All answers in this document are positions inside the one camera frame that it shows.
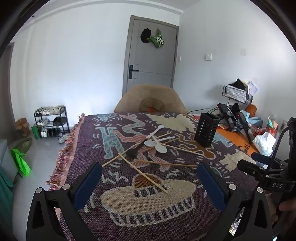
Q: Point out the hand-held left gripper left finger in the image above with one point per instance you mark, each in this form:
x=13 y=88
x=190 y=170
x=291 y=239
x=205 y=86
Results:
x=87 y=185

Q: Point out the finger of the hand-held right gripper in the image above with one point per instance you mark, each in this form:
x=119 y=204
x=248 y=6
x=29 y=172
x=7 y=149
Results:
x=261 y=158
x=249 y=168

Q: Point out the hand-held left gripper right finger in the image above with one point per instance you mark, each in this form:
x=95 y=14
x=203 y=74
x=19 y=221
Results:
x=212 y=185

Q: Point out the black slotted utensil holder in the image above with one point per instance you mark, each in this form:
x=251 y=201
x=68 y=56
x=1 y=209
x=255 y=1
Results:
x=204 y=129

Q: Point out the white plastic spoon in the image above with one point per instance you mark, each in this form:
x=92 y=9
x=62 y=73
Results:
x=149 y=143
x=161 y=148

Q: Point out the white plastic spork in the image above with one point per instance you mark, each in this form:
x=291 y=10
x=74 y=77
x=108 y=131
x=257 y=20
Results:
x=159 y=129

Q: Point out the person's right hand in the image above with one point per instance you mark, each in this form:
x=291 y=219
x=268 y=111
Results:
x=289 y=205

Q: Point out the white tissue pack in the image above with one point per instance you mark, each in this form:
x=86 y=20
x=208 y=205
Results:
x=264 y=143

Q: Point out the red plastic basket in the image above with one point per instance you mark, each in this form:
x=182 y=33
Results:
x=257 y=131

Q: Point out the red can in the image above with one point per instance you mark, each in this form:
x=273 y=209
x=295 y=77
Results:
x=271 y=132

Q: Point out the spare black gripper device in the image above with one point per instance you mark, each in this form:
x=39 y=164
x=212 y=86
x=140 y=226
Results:
x=240 y=126
x=224 y=110

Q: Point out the teal box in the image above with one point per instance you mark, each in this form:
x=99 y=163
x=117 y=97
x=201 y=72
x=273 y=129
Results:
x=254 y=120

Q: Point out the printed woven blanket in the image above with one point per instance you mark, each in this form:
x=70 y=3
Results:
x=97 y=143

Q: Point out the orange ball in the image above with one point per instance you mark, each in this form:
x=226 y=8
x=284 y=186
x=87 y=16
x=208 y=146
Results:
x=251 y=110

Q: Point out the pair of grey sneakers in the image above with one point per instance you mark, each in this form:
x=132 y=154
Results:
x=63 y=139

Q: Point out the black plastic spoon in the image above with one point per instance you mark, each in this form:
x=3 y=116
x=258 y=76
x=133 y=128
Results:
x=133 y=152

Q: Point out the bright green bag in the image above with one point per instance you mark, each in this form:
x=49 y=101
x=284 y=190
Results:
x=22 y=163

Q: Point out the white paper sheet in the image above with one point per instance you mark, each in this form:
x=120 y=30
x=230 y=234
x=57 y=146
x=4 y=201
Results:
x=253 y=87

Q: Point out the black shoe rack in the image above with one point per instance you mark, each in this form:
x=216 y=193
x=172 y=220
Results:
x=52 y=122

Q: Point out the dark green bag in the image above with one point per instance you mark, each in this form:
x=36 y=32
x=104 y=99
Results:
x=35 y=132

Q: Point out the olive green bag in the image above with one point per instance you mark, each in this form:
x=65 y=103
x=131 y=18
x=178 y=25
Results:
x=24 y=144

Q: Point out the black cloth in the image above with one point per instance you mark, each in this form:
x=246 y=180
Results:
x=238 y=83

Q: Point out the teal cloth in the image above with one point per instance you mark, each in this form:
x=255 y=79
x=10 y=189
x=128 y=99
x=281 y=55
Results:
x=5 y=185

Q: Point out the grey pillow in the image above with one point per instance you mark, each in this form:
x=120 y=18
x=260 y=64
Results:
x=8 y=160

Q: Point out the cardboard box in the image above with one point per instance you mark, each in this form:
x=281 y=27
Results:
x=22 y=127

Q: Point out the small orange cushion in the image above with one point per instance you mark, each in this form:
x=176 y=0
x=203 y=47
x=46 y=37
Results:
x=152 y=109

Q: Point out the brown upholstered chair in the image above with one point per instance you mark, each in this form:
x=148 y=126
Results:
x=138 y=95

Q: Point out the grey door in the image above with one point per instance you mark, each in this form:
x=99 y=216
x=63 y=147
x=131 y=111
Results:
x=150 y=62

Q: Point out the green plush toy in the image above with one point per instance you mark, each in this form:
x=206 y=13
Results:
x=157 y=39

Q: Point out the black hat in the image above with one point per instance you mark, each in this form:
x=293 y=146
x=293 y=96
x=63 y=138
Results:
x=145 y=36

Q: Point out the white wall plate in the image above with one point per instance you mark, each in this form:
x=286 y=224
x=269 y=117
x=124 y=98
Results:
x=243 y=51

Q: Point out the white light switch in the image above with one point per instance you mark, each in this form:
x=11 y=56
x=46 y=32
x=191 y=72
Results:
x=208 y=57

